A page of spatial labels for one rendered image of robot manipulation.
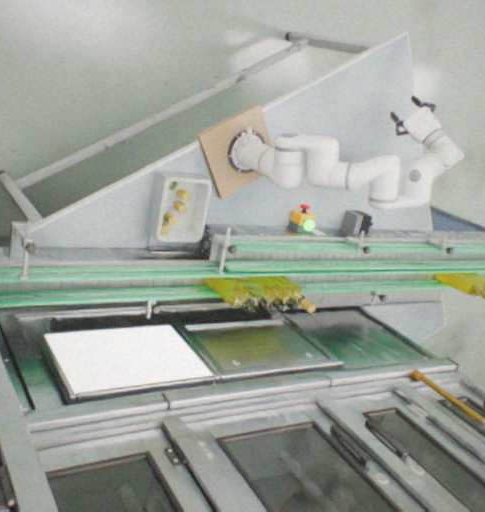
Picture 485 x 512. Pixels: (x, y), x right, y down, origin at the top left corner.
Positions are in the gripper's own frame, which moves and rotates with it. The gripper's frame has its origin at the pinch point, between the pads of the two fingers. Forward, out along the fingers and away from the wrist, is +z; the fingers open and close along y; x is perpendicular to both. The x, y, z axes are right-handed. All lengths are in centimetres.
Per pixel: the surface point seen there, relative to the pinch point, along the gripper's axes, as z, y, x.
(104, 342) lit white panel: -15, 127, -43
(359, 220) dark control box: -18.2, 33.3, 27.8
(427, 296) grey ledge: -56, 24, 73
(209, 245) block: -2, 86, -15
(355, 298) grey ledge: -40, 53, 44
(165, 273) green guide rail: -5, 103, -29
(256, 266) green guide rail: -16, 78, -7
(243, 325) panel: -30, 94, -6
